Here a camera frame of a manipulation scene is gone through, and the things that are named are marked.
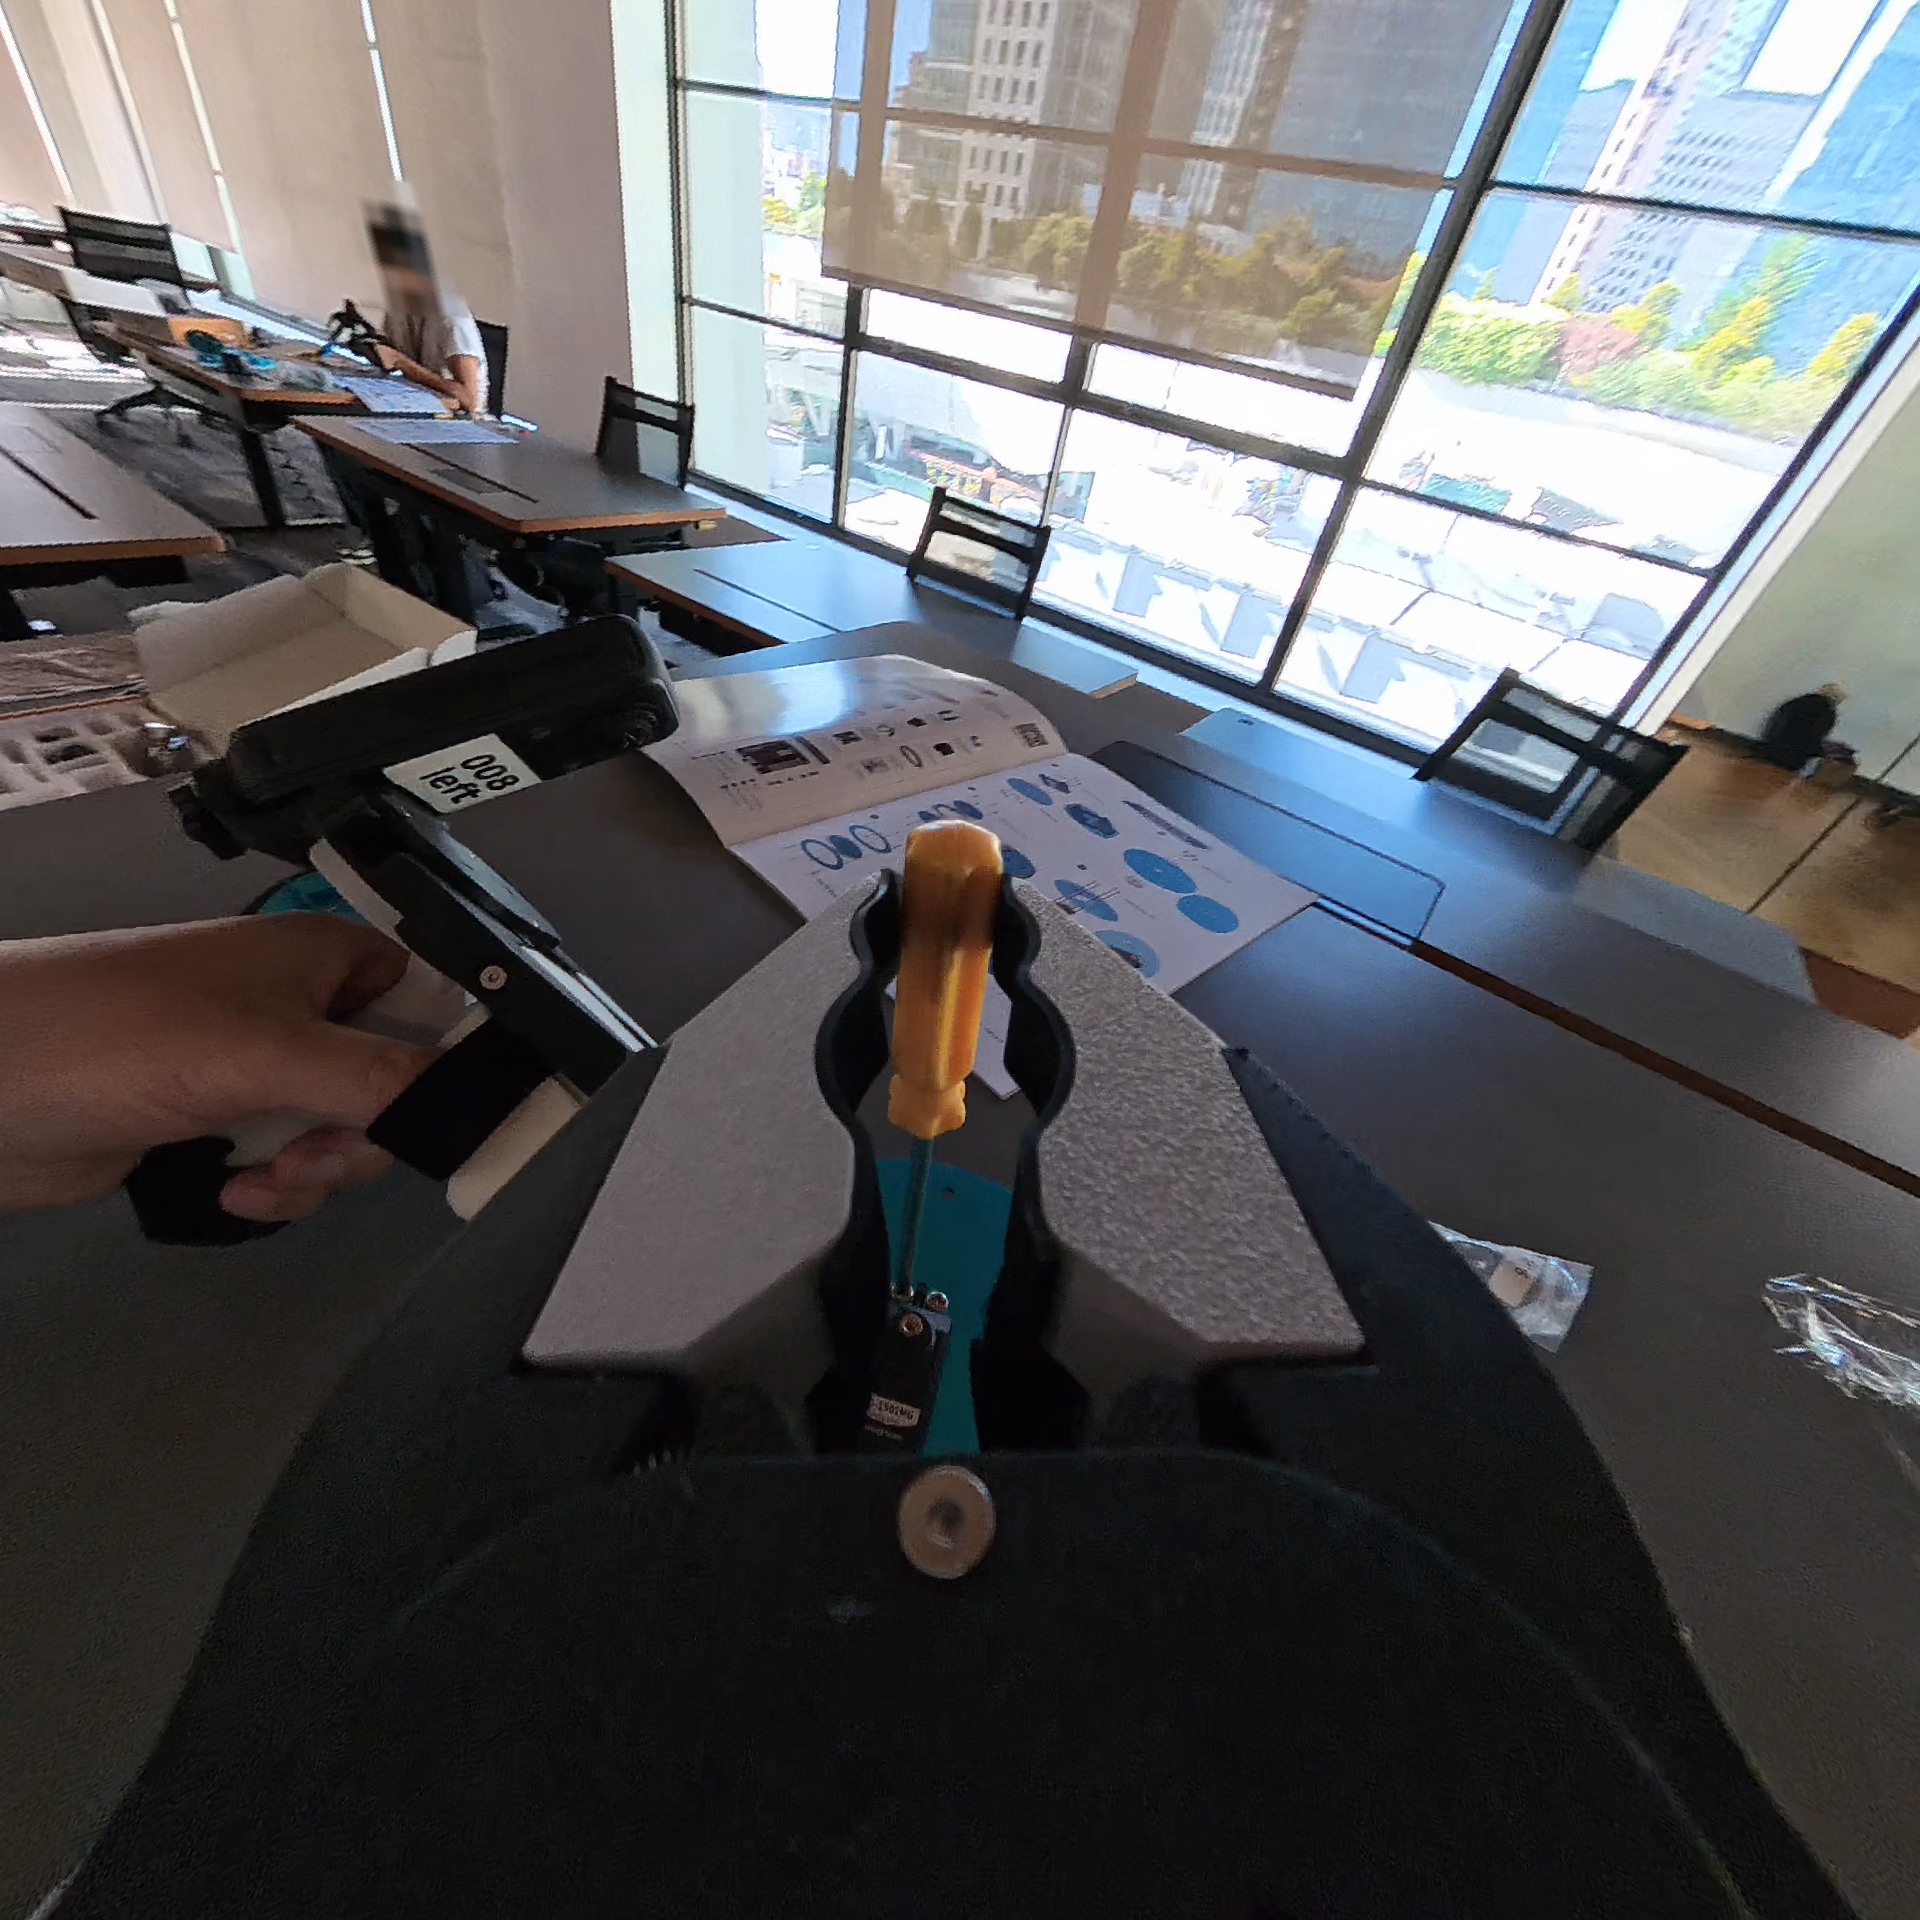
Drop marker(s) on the large window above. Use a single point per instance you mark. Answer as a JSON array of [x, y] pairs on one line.
[[1499, 523]]

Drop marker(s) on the blue round bearing base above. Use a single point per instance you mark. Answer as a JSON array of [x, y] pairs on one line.
[[283, 897]]

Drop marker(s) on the wood-edged dark desk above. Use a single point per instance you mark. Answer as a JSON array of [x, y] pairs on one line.
[[76, 494], [510, 481], [838, 599]]

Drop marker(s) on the sheer roller shade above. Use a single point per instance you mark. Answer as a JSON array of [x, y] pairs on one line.
[[1171, 194]]

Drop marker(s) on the white foam tray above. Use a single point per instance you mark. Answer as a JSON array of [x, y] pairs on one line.
[[59, 750]]

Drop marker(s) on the open white cardboard box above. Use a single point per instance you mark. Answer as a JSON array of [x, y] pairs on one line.
[[283, 645]]

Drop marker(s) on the black chair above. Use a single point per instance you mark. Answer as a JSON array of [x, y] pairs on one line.
[[974, 547], [1558, 763], [644, 427]]

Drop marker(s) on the teal round plate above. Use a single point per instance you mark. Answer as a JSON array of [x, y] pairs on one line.
[[966, 1243]]

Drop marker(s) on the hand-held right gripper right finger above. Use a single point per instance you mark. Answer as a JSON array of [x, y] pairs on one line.
[[1185, 1200]]

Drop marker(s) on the cluttered wood-edged desk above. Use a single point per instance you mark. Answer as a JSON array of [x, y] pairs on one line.
[[253, 383]]

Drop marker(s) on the clear bag of screws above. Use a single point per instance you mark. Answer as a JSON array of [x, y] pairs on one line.
[[1851, 1335]]

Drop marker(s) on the dark grey desk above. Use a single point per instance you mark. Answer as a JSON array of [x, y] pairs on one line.
[[1499, 1501]]

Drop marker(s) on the adjoining dark desk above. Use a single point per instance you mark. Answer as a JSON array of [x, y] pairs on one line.
[[1651, 960]]

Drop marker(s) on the black servo motor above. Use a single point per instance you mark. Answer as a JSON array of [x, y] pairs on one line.
[[905, 1371]]

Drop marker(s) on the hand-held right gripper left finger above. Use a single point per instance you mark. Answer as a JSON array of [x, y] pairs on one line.
[[704, 1200]]

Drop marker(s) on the white instruction manual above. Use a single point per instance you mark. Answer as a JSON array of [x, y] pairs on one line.
[[930, 779]]

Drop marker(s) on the clear bag with white label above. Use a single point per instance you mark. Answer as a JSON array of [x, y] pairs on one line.
[[1515, 1283]]

